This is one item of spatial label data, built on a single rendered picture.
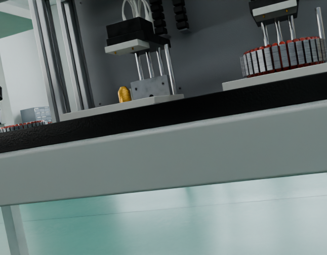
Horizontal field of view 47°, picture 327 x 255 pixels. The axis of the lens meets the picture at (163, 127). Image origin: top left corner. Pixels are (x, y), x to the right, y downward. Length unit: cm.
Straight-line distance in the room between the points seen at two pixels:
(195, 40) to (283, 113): 56
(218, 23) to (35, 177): 56
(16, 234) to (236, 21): 126
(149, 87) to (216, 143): 43
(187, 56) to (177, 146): 54
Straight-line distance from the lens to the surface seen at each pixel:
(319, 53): 51
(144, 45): 64
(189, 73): 82
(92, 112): 54
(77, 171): 34
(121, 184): 32
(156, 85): 70
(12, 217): 169
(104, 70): 89
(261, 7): 58
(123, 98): 59
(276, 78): 47
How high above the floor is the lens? 76
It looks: 3 degrees down
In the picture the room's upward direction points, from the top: 10 degrees counter-clockwise
